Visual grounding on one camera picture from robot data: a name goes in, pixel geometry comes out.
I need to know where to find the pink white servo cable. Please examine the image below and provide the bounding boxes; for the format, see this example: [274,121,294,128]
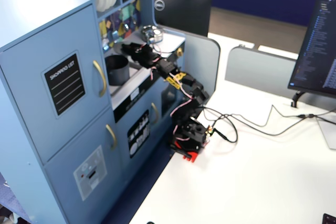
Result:
[149,42,208,141]

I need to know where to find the gold dishwasher door handle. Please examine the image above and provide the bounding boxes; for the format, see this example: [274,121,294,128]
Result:
[150,102,160,125]

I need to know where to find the gray cylindrical pot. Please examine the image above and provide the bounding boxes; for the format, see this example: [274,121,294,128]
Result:
[104,54,131,87]

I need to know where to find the gold fridge door handle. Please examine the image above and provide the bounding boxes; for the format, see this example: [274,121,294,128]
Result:
[105,124,118,151]
[92,59,108,98]

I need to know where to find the black Dell monitor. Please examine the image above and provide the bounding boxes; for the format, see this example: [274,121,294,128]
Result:
[153,0,213,38]

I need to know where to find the yellow cable tags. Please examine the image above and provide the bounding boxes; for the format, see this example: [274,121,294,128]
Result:
[165,72,188,90]

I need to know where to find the colourful backsplash sticker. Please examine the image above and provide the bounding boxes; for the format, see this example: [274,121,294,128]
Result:
[99,0,143,52]

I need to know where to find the thin black cable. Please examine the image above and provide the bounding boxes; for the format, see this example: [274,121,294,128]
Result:
[201,105,239,144]
[222,104,336,137]

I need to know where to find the black shopping list sticker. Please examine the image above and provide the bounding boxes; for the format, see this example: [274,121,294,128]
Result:
[41,50,87,119]

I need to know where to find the gray monitor base plate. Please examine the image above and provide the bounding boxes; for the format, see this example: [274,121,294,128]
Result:
[316,117,336,152]

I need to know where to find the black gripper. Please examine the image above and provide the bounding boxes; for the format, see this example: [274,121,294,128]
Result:
[120,41,161,69]

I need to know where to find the black dish rack sticker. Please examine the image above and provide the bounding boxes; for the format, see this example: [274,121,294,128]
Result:
[127,109,151,159]

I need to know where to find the monitor showing code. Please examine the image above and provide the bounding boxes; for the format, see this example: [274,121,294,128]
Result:
[287,0,336,99]

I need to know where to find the blue toy kitchen cabinet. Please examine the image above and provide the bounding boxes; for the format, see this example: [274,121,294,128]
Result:
[0,0,187,224]

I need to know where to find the gray ice dispenser sticker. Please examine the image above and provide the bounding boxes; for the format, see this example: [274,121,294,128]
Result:
[72,144,109,201]

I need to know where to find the black oven control strip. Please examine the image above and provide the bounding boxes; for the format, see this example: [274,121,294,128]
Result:
[112,78,165,124]

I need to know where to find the gray rounded desk divider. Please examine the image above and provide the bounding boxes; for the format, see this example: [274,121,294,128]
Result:
[225,46,299,99]
[153,23,221,105]

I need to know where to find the black keyboard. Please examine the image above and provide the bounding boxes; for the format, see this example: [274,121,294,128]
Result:
[322,212,336,224]

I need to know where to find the black monitor stand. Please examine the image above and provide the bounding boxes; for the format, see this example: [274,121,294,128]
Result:
[290,90,308,109]

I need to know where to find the red table clamp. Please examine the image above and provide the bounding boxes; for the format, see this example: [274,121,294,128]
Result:
[169,140,211,163]

